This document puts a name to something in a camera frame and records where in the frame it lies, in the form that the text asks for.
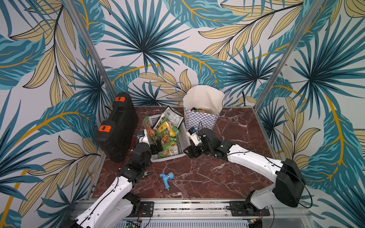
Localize aluminium front rail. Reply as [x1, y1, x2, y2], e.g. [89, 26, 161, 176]
[68, 199, 315, 228]

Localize black tool case orange latches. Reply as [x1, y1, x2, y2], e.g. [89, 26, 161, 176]
[94, 92, 138, 162]

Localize green orange soup packet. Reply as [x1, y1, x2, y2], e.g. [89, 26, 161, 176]
[143, 116, 155, 139]

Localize blue hose nozzle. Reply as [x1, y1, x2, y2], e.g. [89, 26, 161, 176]
[159, 172, 175, 192]

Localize yellow black pliers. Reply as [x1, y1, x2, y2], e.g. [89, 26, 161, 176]
[142, 171, 154, 178]

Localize green yellow corn soup packet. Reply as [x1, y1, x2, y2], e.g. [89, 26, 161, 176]
[156, 118, 180, 137]

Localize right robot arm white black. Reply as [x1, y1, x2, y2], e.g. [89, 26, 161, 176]
[184, 128, 306, 212]

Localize left corner aluminium post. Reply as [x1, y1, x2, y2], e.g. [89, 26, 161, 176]
[63, 0, 117, 98]

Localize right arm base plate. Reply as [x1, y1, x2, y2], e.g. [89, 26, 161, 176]
[226, 201, 270, 218]

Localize right corner aluminium post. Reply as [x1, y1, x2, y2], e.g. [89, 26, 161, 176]
[253, 0, 324, 112]

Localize paper bag blue checkered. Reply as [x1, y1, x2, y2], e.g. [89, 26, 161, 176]
[179, 85, 225, 130]

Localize corner aluminium post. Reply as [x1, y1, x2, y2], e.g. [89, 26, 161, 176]
[63, 0, 117, 98]
[253, 0, 324, 112]

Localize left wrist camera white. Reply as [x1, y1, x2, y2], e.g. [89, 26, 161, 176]
[137, 129, 150, 145]

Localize white perforated plastic basket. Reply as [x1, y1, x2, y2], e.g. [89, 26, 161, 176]
[144, 115, 191, 162]

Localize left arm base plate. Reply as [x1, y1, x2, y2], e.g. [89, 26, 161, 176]
[111, 199, 155, 219]

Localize green mushroom chicken soup packet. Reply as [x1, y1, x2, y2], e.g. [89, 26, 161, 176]
[158, 134, 179, 159]

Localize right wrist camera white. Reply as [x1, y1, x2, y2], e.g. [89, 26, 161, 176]
[186, 127, 201, 146]

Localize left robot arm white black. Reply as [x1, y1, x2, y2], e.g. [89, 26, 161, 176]
[61, 138, 152, 228]

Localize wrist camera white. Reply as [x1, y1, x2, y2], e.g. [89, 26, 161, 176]
[186, 127, 201, 146]
[137, 129, 150, 145]

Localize green white barcode packet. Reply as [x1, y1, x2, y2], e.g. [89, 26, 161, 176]
[153, 106, 184, 130]

